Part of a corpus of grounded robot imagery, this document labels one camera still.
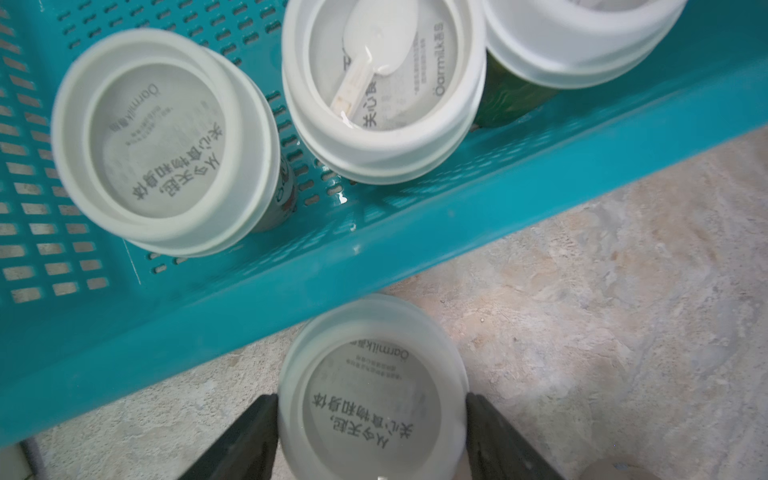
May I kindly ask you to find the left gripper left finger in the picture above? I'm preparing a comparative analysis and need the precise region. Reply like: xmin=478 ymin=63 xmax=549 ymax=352
xmin=180 ymin=393 xmax=278 ymax=480

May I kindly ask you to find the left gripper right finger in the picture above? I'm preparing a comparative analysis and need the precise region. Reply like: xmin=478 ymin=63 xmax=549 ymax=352
xmin=466 ymin=392 xmax=564 ymax=480

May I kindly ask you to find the yogurt cup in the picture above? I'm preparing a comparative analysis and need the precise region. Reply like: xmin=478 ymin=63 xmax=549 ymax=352
xmin=51 ymin=29 xmax=298 ymax=257
xmin=475 ymin=0 xmax=686 ymax=128
xmin=579 ymin=458 xmax=660 ymax=480
xmin=278 ymin=294 xmax=469 ymax=479
xmin=281 ymin=1 xmax=487 ymax=185

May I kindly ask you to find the teal plastic basket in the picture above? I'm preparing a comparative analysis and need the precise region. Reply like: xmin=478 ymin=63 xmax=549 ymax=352
xmin=1 ymin=1 xmax=767 ymax=445

